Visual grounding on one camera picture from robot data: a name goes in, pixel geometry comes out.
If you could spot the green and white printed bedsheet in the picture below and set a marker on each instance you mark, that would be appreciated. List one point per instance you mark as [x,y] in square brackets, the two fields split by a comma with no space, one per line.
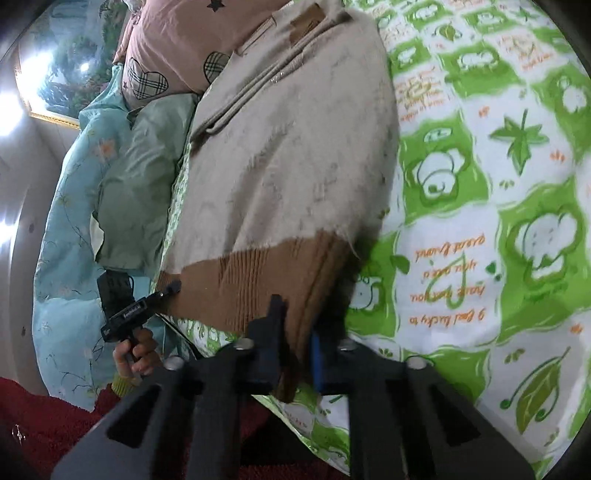
[461,277]

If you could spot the person's left hand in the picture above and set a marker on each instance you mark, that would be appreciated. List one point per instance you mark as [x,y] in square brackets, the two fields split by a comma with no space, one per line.
[144,350]

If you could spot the beige sweater with brown hem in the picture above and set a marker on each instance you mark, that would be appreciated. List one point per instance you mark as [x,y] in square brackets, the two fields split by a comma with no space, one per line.
[286,161]

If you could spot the person's left forearm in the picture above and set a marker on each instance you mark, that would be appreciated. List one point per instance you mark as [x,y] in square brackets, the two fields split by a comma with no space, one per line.
[123,385]

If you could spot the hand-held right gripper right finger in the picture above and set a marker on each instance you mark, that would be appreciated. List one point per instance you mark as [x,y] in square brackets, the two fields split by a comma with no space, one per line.
[317,364]

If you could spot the light blue floral quilt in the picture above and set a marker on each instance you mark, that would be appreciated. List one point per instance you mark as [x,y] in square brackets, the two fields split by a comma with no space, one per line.
[60,277]

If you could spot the pink pillow with plaid hearts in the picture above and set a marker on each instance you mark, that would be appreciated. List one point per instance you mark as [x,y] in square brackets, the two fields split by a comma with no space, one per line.
[175,46]

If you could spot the framed landscape wall picture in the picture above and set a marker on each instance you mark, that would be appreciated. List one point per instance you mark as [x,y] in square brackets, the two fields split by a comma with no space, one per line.
[60,60]

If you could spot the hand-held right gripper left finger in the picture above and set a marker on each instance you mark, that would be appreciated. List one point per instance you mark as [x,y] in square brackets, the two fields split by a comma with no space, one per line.
[271,344]

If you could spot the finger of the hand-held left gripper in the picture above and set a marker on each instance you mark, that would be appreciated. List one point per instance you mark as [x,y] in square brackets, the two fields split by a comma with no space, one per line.
[165,291]

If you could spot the dark red cloth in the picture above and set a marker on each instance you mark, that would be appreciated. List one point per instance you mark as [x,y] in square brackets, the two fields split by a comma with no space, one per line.
[46,424]

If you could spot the plain pale green pillow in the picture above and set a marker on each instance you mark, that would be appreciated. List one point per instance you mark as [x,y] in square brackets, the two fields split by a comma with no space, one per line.
[138,184]

